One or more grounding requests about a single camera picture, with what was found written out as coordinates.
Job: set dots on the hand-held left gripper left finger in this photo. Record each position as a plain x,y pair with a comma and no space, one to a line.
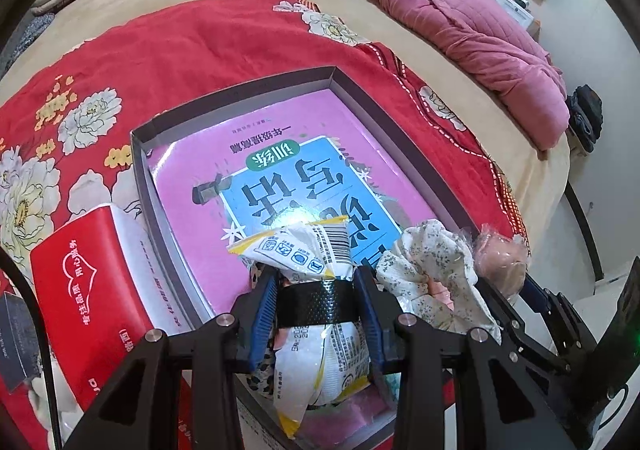
265,310

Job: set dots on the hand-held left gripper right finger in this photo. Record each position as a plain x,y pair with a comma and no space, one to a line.
367,310

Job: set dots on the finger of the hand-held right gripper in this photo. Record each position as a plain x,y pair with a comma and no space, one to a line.
505,310
542,297

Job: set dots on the white floral cloth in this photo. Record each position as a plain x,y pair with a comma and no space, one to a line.
415,260

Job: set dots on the white yellow snack bag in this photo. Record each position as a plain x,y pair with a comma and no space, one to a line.
320,250

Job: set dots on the grey cardboard box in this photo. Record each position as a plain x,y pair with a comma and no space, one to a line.
350,84

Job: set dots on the leopard print cloth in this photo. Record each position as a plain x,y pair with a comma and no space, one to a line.
262,377

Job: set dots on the beige bed sheet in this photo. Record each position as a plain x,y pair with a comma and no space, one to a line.
525,169

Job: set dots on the pink and blue book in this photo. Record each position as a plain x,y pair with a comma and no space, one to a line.
200,169

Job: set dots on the red and white tissue pack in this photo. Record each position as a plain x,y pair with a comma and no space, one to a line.
85,290

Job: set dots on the black bag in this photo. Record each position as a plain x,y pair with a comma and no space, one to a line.
585,117

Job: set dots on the white plush toy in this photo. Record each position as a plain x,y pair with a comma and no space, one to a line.
47,395

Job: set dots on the dark blue box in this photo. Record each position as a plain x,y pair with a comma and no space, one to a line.
15,335

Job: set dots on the red floral blanket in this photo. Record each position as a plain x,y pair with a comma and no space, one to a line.
175,44

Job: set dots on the pink quilt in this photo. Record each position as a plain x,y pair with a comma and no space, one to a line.
450,19

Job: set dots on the white cabinet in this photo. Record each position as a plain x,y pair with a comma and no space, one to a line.
510,4

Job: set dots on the blue patterned cloth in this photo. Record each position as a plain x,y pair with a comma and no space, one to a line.
30,39

